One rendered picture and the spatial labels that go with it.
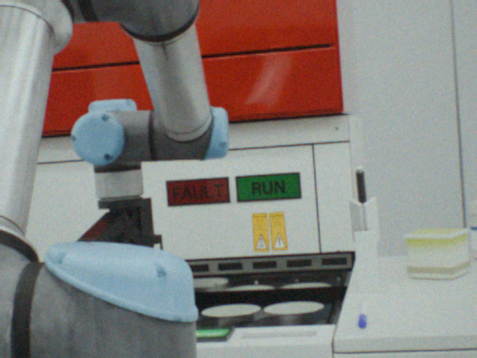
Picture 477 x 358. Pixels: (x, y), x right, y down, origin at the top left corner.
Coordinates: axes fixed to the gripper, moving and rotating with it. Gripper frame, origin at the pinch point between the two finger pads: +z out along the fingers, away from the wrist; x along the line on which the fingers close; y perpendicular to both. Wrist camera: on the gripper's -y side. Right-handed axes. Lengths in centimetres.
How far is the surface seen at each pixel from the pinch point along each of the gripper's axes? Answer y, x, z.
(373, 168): 171, 57, -14
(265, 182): 34.1, -4.0, -19.6
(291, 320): 19.3, -18.6, 1.4
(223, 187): 30.2, 2.9, -19.1
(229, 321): 15.2, -9.3, 1.4
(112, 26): 18, 15, -49
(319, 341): -12.5, -46.6, -4.7
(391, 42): 175, 50, -55
